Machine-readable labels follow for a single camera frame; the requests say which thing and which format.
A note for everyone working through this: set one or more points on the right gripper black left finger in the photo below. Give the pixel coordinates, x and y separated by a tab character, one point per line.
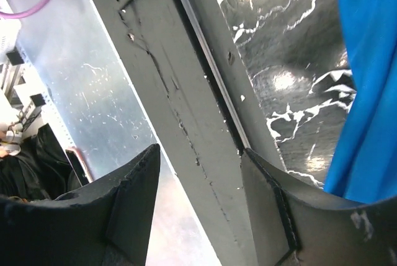
106	222

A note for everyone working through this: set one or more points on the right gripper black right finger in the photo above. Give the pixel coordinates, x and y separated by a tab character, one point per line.
294	223

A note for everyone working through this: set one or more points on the blue cloth napkin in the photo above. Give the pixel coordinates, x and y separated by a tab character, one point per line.
363	167

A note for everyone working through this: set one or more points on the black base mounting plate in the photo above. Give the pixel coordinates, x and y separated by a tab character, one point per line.
193	85

